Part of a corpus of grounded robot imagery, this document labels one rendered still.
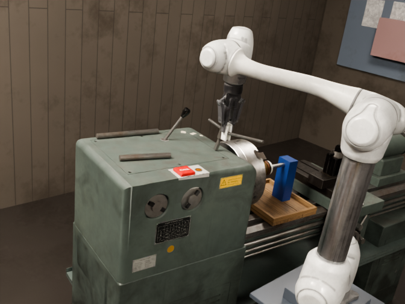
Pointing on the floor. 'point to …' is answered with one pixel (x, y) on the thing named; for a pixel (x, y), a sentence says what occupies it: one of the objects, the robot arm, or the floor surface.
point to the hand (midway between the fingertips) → (226, 131)
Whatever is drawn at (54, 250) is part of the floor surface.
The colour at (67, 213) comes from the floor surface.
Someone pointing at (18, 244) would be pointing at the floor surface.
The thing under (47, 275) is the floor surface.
